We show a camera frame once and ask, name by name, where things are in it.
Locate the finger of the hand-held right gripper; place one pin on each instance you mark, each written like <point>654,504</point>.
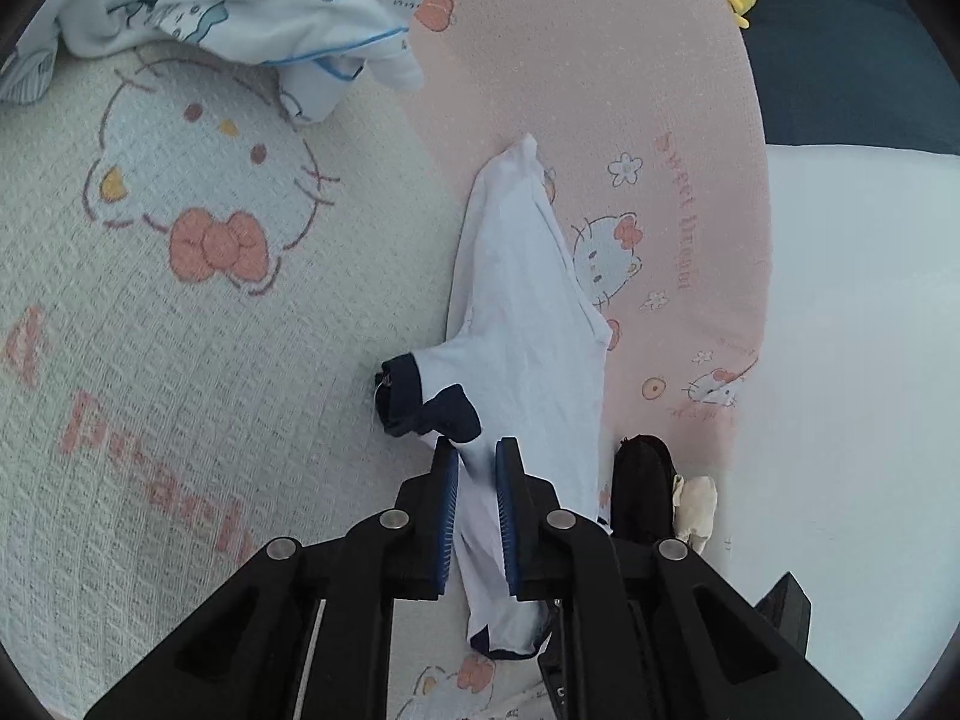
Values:
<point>549,671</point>

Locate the pink cartoon printed sofa blanket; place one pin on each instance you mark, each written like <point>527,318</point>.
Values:
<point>187,315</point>

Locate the dark blue curtain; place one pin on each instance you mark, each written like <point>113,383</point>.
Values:
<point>825,75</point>

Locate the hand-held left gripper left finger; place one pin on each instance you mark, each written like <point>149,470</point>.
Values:
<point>448,517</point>

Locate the black folded cloth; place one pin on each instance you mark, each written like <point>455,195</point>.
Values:
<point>641,487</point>

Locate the light blue cartoon printed garment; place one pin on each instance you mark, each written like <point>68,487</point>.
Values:
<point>225,0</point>

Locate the beige folded cloth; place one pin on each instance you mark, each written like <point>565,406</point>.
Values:
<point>697,510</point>

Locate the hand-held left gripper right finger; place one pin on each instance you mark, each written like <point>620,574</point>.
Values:
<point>504,517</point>

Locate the white t-shirt with navy trim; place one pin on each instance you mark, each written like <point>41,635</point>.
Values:
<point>517,315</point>

